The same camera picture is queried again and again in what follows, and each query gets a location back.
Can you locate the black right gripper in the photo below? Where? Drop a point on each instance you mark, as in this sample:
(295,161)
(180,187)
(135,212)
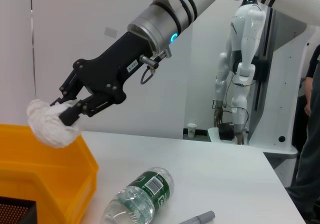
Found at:
(112,71)

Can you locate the white paper ball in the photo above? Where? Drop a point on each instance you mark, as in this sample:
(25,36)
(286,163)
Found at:
(50,131)

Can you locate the clear water bottle green label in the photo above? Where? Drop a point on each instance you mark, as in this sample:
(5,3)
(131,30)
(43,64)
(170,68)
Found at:
(140,196)

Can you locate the white and silver right robot arm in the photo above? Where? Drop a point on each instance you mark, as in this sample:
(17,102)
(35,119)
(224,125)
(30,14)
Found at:
(160,24)

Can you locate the black mesh pen holder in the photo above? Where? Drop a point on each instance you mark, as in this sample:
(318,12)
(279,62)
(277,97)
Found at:
(32,211)

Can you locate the grey marker pen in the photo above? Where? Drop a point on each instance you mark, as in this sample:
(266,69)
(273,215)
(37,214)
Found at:
(202,216)

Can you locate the translucent tape piece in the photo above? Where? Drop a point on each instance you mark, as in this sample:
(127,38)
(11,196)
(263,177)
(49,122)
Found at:
(110,32)

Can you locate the silver connector plug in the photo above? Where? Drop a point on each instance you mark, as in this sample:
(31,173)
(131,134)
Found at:
(148,61)

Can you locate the yellow plastic storage bin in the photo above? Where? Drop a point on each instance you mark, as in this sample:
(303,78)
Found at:
(50,171)

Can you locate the white paper cup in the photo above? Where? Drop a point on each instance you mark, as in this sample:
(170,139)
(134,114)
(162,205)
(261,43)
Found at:
(192,132)

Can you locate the small black box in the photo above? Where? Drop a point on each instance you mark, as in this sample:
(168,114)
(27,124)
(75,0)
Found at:
(226,132)

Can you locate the white humanoid robot black visor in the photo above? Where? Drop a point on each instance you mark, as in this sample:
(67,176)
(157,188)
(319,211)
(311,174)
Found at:
(247,34)

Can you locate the person in dark clothes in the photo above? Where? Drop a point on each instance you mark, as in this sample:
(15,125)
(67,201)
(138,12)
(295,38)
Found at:
(310,159)

